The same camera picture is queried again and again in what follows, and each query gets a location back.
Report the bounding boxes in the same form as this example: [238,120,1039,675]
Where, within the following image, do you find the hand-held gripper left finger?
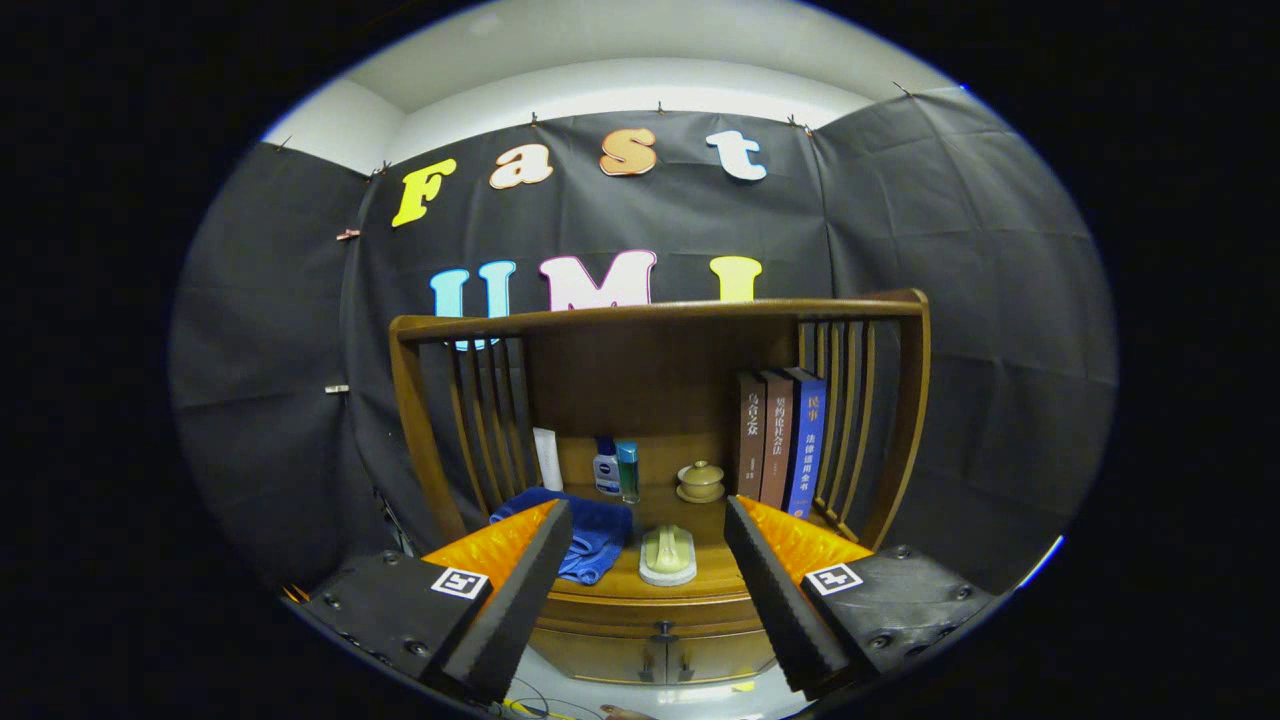
[300,498,574,704]

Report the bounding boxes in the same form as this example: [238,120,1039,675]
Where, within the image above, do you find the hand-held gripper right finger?
[724,495,1001,699]

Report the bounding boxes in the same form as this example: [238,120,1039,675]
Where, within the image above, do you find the wooden drawer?
[535,595,769,646]

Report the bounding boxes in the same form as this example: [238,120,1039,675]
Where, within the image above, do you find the wooden countertop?
[490,485,851,601]

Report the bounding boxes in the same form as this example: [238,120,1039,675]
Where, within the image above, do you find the wooden cabinet door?
[530,628,663,686]
[665,630,779,686]

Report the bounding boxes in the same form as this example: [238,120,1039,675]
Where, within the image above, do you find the wooden cabinet with slatted shelf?
[388,288,933,691]

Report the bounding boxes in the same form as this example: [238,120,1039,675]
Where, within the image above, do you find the blue towel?
[490,487,634,586]

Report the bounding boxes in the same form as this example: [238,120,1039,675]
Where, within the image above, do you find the beige lidded teacup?
[676,460,726,504]

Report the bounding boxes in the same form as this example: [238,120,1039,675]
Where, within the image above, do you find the white tube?
[532,427,564,492]

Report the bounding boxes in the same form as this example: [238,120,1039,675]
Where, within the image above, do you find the blue book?
[782,366,829,519]

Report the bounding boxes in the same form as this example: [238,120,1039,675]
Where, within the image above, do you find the reddish brown book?
[758,369,796,511]

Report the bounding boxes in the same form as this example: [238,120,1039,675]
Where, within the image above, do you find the dark brown book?
[733,372,768,498]

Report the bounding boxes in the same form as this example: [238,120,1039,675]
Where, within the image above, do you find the floor cables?
[490,678,601,720]

